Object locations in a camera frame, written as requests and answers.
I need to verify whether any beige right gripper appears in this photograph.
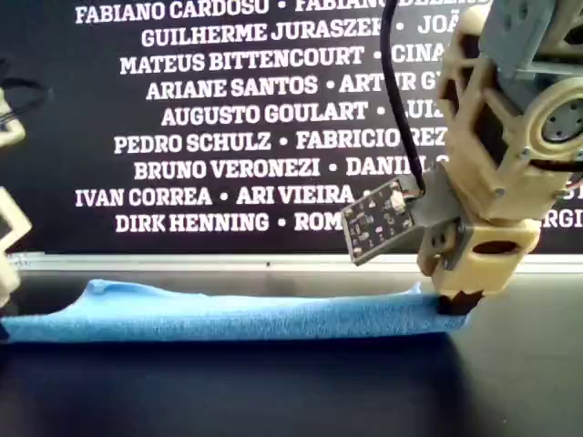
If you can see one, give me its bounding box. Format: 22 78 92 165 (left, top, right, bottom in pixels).
418 218 542 318

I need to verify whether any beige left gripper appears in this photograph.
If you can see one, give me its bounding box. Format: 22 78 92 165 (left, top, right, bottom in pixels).
0 254 22 307

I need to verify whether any light blue microfibre cloth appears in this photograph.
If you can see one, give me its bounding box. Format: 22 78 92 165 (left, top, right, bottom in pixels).
0 279 470 345

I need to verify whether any black banner with white names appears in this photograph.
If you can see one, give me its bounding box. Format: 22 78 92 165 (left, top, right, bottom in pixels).
0 0 583 256

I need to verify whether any grey right camera bracket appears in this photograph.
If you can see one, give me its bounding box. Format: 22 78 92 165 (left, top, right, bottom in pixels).
409 168 473 274

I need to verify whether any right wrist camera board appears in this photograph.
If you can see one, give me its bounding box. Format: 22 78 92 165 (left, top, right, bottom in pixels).
340 178 427 265

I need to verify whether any aluminium table frame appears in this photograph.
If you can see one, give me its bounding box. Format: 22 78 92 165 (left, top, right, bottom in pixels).
0 252 583 275

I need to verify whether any black left camera cable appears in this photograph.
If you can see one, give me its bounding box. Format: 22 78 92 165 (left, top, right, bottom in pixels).
0 56 52 122

